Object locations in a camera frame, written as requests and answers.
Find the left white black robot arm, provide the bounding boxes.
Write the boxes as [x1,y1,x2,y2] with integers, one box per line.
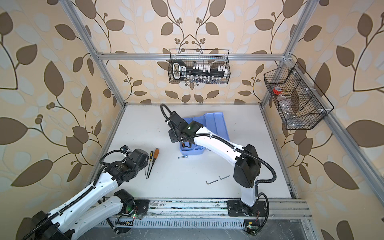
[19,146,150,240]

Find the black wire basket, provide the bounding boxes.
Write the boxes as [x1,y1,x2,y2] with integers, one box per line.
[264,62,334,130]
[168,48,231,85]

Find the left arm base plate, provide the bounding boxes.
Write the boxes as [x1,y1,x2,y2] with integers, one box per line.
[119,199,150,217]

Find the orange handled pliers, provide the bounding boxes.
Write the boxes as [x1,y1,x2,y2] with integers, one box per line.
[182,142,194,149]

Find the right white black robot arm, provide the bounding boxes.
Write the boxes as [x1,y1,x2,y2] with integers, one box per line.
[160,104,277,236]

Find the back black wire basket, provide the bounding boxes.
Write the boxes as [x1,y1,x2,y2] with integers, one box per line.
[168,48,231,85]

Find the white blue plastic toolbox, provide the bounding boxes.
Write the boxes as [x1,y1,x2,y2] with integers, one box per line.
[179,112,232,156]

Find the right black wire basket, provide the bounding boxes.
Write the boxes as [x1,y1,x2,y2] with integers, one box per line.
[264,62,334,130]

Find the orange wooden handled screwdriver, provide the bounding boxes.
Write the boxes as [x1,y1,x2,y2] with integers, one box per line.
[147,149,160,179]

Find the black socket set holder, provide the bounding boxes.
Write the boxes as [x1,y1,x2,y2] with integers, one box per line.
[168,60,231,84]

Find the aluminium frame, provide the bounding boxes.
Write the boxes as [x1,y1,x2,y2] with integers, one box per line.
[60,1,384,203]

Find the red capped clear bottle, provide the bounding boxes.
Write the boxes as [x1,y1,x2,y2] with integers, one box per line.
[273,86,288,101]

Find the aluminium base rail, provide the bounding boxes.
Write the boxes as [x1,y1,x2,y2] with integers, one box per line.
[138,198,313,220]

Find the yellow black handled screwdriver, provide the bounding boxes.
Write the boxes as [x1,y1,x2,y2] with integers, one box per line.
[146,151,154,179]

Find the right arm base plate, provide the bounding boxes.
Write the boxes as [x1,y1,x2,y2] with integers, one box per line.
[227,200,269,218]

